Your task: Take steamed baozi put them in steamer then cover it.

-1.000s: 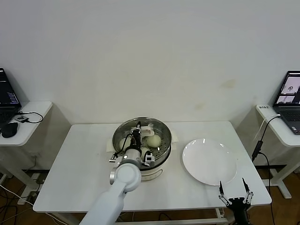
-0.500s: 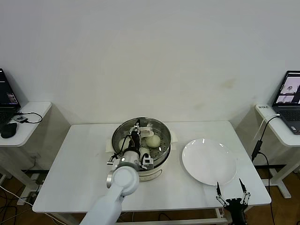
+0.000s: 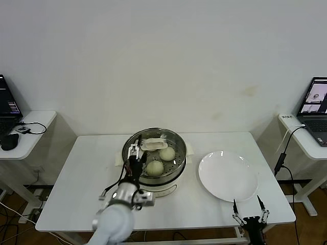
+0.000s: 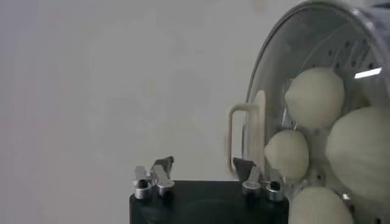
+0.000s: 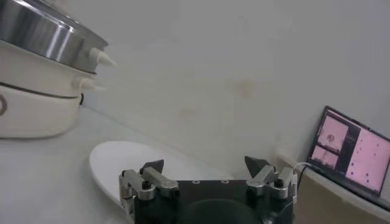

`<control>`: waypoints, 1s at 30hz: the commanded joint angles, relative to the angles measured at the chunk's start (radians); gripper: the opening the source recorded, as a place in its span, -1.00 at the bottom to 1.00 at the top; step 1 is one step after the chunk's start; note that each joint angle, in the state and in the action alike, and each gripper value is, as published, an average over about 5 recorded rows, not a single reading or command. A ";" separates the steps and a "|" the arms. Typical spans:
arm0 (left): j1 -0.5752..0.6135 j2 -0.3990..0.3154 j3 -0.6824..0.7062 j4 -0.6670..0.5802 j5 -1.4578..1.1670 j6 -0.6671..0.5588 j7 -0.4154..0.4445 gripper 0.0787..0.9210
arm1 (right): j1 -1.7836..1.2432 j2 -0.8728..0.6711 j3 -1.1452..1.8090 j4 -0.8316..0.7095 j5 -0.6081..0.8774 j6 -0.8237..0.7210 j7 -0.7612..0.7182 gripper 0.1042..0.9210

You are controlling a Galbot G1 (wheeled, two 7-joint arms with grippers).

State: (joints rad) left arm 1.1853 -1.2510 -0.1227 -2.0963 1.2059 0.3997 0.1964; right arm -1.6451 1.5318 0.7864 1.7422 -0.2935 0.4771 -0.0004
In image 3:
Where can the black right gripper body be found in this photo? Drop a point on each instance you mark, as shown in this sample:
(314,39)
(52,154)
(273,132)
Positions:
(254,228)

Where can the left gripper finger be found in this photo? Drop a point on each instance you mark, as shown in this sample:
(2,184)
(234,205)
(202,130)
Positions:
(144,157)
(134,151)

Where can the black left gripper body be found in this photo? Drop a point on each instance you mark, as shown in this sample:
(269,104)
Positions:
(134,168)

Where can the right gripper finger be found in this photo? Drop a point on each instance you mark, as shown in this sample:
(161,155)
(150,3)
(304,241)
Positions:
(265,215)
(237,215)

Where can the round glass pot lid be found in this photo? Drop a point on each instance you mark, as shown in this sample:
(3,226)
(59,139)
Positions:
(153,146)

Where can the white steamed baozi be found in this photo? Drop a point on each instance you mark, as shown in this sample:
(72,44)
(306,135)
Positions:
(167,153)
(154,168)

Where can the perforated steel steamer basket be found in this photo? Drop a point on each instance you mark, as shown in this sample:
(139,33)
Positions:
(169,178)

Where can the white electric cooker pot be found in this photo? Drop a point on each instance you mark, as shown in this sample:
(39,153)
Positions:
(168,190)

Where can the white round plate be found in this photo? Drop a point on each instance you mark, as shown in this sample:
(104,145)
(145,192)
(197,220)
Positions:
(227,176)

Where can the white side table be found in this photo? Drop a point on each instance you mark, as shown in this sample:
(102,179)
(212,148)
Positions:
(38,120)
(306,150)

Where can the white label sticker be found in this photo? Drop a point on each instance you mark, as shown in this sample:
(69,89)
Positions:
(287,117)

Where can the grey laptop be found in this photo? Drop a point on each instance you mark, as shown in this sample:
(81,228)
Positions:
(316,125)

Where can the small black usb hub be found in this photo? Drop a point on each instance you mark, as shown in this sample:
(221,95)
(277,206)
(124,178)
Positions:
(22,129)

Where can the white power strip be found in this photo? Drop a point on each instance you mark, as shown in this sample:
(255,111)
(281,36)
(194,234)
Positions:
(25,219)

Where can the black computer mouse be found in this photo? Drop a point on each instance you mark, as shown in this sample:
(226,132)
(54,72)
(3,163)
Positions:
(9,142)

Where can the black laptop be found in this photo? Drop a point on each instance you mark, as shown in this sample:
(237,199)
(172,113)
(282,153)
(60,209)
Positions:
(6,102)

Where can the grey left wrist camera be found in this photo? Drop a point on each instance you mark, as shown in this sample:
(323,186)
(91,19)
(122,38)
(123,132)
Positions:
(147,199)

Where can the white table frame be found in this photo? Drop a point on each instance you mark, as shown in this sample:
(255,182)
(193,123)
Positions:
(204,241)

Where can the white wall outlet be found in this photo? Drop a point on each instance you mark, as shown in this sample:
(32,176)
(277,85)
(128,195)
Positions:
(37,170)

